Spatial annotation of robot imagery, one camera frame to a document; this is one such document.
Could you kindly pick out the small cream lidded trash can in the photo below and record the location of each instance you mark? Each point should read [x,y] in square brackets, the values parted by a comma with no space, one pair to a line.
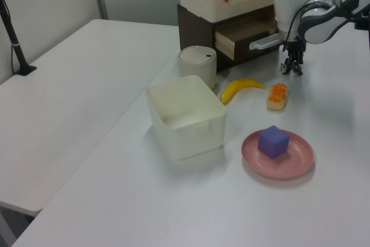
[196,63]

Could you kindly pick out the black camera stand pole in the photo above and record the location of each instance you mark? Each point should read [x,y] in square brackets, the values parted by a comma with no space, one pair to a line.
[14,44]

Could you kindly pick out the orange glazed toy bread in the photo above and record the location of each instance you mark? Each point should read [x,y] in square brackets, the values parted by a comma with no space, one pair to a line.
[276,98]

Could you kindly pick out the pink plastic plate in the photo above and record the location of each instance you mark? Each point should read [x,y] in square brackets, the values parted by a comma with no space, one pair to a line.
[292,166]

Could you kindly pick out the dark wood drawer cabinet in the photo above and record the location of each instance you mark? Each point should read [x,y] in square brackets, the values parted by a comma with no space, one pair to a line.
[196,33]

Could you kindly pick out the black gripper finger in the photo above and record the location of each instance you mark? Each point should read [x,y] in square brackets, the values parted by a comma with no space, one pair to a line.
[299,67]
[289,61]

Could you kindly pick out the purple foam cube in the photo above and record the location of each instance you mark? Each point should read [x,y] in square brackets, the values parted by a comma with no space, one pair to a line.
[273,143]

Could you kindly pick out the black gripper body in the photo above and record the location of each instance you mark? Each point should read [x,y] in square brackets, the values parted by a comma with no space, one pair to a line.
[295,47]

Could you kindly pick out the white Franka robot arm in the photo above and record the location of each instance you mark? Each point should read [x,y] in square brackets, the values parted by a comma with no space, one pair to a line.
[318,27]

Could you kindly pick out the white plastic open bin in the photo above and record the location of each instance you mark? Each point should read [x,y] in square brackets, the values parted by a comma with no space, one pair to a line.
[188,140]

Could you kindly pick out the small panda toy figure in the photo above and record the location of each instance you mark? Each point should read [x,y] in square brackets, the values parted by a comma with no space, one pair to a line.
[284,68]

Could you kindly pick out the yellow toy banana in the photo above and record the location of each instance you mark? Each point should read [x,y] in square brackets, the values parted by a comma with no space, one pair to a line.
[240,85]

